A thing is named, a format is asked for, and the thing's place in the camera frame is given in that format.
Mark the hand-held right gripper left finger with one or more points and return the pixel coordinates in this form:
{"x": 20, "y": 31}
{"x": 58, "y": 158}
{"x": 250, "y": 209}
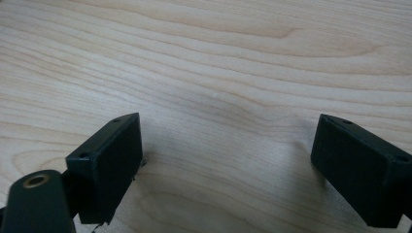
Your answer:
{"x": 107, "y": 168}

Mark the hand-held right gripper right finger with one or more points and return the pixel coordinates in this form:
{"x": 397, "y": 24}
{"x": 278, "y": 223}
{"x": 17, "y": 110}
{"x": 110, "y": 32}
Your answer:
{"x": 359, "y": 174}

